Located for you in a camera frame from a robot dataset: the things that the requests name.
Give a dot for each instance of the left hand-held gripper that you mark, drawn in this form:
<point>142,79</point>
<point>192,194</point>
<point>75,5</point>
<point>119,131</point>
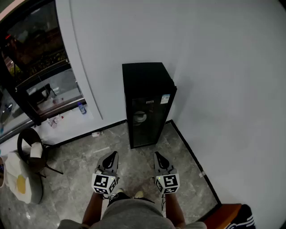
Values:
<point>103,180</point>

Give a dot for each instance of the person's left shoe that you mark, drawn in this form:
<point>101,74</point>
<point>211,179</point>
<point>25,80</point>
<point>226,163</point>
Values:
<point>119,190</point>

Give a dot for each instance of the small white box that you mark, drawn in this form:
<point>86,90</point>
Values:
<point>96,134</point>

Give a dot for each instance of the small clear bottle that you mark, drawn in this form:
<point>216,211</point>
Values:
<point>50,123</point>

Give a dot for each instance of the orange wooden furniture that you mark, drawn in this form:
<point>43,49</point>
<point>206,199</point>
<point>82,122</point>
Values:
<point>221,215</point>

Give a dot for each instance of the black glass fridge door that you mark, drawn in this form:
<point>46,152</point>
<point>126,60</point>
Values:
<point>147,125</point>

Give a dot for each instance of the person's right forearm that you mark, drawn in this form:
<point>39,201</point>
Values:
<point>175,210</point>

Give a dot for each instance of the person's left forearm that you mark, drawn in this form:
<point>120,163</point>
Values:
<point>92,210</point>

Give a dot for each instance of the blue-capped plastic bottle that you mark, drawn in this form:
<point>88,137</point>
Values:
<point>82,108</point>

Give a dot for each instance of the small red-capped bottle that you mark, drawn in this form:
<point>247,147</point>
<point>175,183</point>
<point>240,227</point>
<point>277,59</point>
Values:
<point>57,119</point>

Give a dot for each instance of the person's black shorts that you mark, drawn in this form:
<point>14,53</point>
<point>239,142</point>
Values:
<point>118,198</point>

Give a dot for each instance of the black white-striped garment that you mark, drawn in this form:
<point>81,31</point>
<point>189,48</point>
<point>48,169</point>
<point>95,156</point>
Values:
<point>242,219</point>

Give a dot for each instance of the white wall socket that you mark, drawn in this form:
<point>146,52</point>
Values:
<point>202,174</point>

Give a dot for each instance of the blue white fridge label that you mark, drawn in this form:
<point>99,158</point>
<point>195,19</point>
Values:
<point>165,99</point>

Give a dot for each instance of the black fridge cabinet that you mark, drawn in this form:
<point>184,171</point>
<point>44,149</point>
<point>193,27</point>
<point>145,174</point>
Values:
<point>145,76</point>

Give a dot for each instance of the black round-back chair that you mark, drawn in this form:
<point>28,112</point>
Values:
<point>24,138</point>

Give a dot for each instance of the black-framed window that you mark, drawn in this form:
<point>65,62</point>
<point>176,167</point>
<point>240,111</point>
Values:
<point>33,56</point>

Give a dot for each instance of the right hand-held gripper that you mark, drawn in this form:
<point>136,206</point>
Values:
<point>168,181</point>

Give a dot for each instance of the white cloth on chair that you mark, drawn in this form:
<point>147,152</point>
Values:
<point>36,150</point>

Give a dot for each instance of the person's shoe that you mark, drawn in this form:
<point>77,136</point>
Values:
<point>119,190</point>
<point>139,194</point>

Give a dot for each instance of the white egg-shaped cushion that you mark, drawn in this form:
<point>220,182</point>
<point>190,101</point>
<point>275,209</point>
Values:
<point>15,176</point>

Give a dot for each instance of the person's grey shirt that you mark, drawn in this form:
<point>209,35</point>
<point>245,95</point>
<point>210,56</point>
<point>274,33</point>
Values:
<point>134,217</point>

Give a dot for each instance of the person's right shoe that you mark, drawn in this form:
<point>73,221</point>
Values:
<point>139,194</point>

